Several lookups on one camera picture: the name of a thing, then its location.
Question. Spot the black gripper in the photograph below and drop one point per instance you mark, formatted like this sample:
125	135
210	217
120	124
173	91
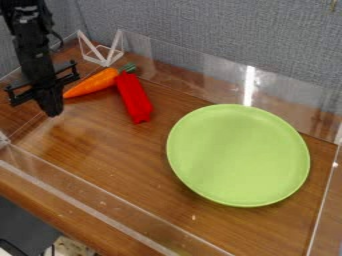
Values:
46	91

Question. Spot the orange toy carrot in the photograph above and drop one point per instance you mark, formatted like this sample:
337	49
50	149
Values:
99	81

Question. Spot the red cloth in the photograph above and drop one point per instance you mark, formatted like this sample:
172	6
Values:
134	96

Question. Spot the green round plate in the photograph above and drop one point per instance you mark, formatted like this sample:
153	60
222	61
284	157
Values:
238	155

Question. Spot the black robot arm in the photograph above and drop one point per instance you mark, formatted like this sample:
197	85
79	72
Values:
30	22

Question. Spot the clear acrylic enclosure wall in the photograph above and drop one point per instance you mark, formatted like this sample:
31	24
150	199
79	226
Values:
90	171

